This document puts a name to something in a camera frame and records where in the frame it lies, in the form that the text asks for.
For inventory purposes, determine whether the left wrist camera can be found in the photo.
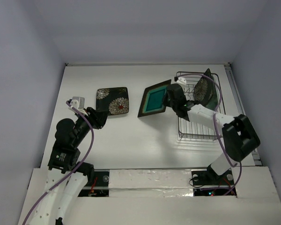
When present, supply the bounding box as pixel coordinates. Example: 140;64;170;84
69;97;85;110

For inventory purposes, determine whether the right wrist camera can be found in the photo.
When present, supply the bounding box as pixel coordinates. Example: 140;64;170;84
174;76;187;86

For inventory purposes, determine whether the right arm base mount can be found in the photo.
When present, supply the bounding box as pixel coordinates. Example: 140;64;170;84
189;166;237;197

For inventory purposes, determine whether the wire dish rack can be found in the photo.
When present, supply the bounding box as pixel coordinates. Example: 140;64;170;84
176;71;221;140

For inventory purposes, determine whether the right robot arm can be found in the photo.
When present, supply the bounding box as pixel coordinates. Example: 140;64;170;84
163;83;260;184

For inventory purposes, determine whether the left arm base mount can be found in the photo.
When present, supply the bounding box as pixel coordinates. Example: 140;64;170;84
78;170;110;197

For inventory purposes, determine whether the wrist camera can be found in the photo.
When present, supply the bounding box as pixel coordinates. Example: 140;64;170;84
174;76;187;86
69;97;85;110

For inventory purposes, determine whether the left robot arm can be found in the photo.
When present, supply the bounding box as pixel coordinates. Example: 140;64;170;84
23;106;108;225

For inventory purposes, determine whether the teal square plate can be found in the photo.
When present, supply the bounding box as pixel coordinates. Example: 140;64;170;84
138;80;171;118

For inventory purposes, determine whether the black floral square plate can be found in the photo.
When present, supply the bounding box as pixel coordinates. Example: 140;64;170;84
96;87;129;115

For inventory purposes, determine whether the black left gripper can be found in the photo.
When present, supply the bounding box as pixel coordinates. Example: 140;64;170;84
73;106;109;145

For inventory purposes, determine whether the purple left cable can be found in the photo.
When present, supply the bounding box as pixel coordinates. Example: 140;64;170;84
21;100;95;225

